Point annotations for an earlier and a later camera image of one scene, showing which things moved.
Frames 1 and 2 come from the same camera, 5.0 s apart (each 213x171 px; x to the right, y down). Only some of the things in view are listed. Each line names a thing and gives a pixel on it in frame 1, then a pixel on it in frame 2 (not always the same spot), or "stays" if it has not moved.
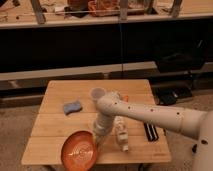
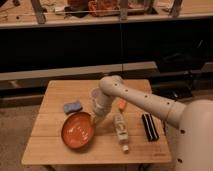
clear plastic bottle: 121,129 stays
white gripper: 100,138 -> 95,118
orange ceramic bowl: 79,151 -> 78,129
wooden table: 67,107 stays
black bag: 180,56 stays
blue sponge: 70,107 stays
